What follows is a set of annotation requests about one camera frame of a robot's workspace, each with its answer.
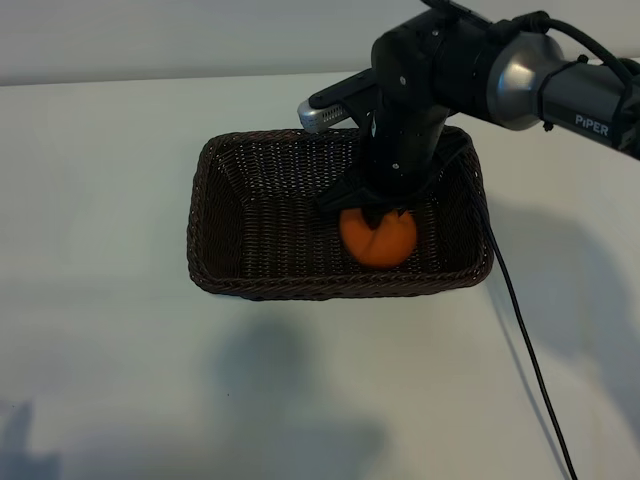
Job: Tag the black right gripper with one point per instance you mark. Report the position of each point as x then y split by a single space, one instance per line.
400 150

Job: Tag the orange fruit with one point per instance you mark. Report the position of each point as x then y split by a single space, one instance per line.
380 250

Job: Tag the dark brown woven basket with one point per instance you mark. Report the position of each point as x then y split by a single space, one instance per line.
280 240

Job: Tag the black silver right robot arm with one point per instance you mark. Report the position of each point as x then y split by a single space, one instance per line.
525 80

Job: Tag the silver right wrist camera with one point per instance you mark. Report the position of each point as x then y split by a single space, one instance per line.
325 117

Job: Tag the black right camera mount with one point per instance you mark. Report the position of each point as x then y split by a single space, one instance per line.
350 90

